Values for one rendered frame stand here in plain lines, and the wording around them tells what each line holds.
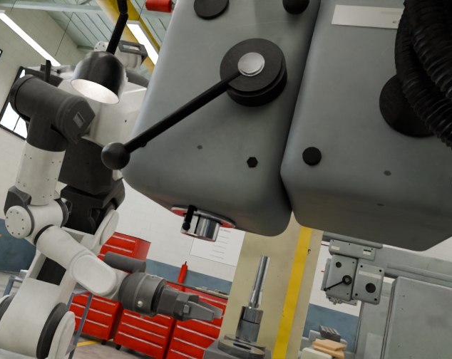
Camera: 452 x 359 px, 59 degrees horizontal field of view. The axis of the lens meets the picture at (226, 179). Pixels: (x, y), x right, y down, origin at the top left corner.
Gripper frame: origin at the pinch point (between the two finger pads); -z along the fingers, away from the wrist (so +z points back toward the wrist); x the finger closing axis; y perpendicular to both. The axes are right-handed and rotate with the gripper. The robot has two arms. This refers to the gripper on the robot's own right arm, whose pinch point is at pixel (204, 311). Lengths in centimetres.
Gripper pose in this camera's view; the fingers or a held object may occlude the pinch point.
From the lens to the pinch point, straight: 92.1
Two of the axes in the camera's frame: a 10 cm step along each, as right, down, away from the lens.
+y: -2.6, 9.4, -2.3
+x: 1.5, 2.7, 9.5
